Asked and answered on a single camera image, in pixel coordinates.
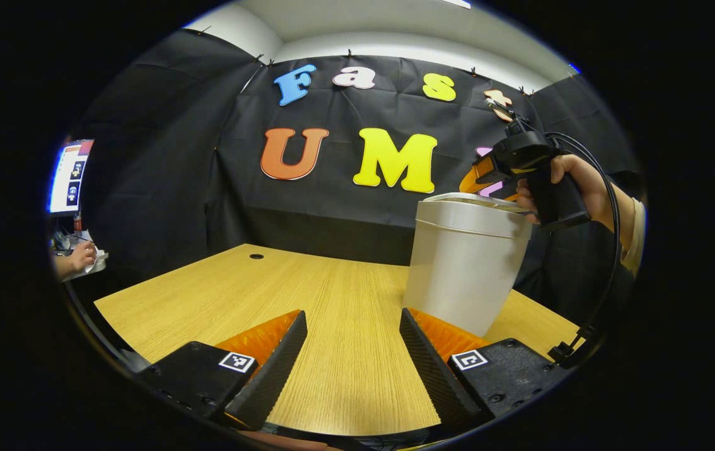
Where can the wooden desktop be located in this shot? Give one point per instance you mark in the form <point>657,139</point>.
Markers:
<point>344,313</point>

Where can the white desktop garbage bin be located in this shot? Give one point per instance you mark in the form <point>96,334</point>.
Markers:
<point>464,269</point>

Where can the ceiling light panel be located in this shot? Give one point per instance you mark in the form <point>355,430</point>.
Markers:
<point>459,3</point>

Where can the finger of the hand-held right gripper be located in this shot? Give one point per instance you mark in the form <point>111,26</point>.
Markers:
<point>506,190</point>
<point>476,177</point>

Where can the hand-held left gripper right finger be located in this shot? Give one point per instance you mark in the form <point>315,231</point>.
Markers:
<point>435,376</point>

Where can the black backdrop cloth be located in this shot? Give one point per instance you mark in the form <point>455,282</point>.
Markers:
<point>319,213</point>

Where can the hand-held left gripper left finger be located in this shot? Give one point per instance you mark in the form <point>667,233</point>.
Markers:
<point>269,376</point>

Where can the computer monitor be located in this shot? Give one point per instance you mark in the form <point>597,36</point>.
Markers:
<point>70,178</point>

